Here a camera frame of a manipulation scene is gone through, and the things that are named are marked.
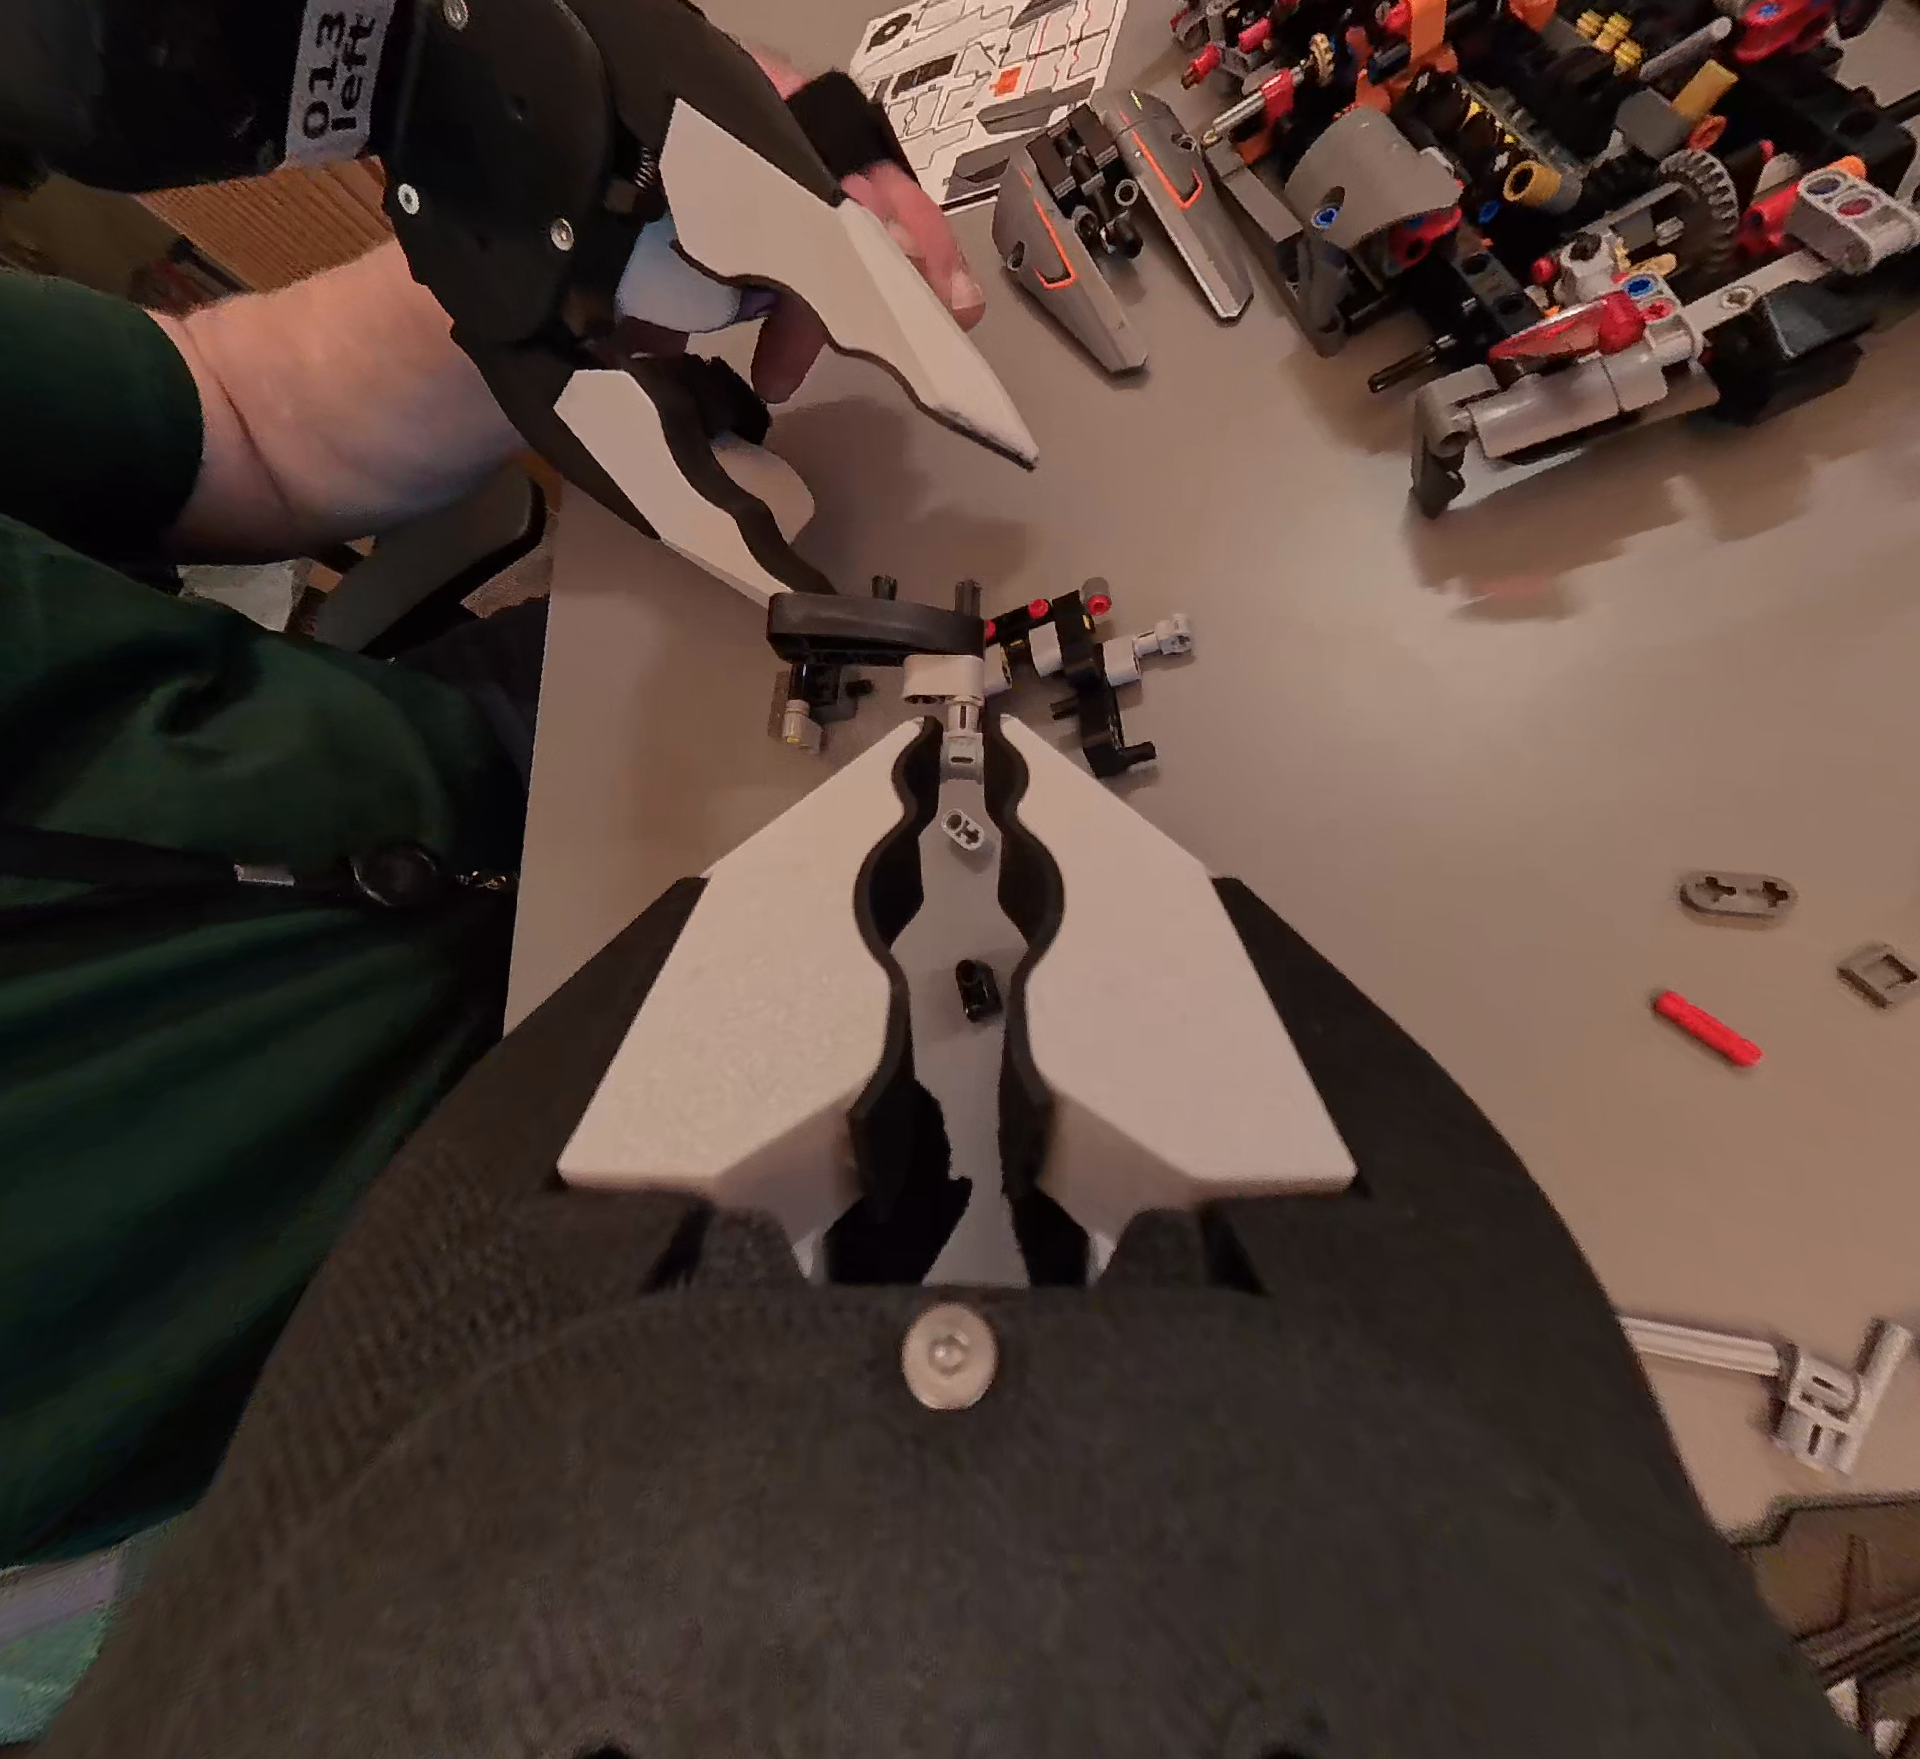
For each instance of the light grey lego connector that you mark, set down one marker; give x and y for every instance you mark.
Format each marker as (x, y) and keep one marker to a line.
(965, 837)

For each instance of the black lego wing panel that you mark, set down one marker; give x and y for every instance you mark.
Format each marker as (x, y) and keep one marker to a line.
(1842, 1593)

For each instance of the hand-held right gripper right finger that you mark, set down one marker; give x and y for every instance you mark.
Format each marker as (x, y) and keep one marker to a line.
(1185, 1041)

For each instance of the light grey lego rod assembly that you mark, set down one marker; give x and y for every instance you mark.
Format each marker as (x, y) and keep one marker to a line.
(1817, 1404)

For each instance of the person's left forearm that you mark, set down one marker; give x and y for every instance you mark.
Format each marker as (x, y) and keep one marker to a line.
(237, 438)

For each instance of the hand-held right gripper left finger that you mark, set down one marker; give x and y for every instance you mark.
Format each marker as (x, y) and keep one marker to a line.
(719, 1041)

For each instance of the grey lego panels orange stripes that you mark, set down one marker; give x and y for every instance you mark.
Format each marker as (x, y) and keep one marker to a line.
(1079, 307)

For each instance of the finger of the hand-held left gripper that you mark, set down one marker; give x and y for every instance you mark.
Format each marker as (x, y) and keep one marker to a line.
(799, 229)
(610, 424)

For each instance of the large lego vehicle model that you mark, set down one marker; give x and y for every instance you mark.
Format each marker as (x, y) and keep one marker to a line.
(1503, 213)

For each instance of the black lego assembly red pins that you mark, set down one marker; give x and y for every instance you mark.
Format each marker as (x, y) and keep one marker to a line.
(1082, 653)

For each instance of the small dark grey lego frame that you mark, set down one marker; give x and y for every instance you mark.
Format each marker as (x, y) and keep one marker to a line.
(1847, 974)

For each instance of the black lego beam assembly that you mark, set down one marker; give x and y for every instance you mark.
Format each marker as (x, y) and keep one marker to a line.
(853, 616)

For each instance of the person's green shirt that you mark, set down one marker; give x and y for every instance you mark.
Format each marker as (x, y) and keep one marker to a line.
(222, 1041)

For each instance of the lego sticker sheet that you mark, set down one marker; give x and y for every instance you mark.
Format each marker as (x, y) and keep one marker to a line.
(960, 64)

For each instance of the red lego pin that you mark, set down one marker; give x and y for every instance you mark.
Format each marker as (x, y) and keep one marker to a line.
(1710, 1024)

